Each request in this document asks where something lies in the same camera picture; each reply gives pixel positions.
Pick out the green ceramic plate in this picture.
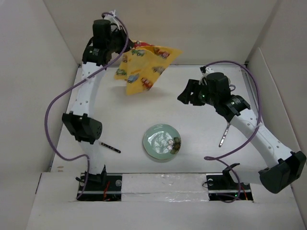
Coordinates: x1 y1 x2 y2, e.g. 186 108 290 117
142 124 182 161

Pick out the yellow car-print cloth placemat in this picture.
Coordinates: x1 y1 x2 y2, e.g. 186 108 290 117
114 41 182 95

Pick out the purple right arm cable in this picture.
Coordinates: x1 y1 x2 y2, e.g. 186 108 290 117
203 60 262 204

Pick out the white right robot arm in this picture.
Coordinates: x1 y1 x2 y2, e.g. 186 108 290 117
177 66 307 194

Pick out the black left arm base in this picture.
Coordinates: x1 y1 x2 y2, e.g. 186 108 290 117
75 167 122 202

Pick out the silver metal spoon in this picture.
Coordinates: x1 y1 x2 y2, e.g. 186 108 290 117
218 122 231 147

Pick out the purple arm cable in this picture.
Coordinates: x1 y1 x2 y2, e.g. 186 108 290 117
203 60 262 204
44 11 129 199

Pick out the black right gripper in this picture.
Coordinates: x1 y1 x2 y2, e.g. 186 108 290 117
177 79 218 107

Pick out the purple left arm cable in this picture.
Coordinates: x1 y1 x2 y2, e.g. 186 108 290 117
44 11 129 199

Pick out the black-handled metal fork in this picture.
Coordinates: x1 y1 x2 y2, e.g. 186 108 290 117
99 142 121 153

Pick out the aluminium table edge rail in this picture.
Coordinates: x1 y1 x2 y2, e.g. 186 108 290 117
170 62 238 67

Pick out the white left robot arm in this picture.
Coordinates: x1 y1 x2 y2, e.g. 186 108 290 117
62 11 131 190

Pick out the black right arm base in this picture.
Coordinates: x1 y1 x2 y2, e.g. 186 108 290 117
202 168 253 203

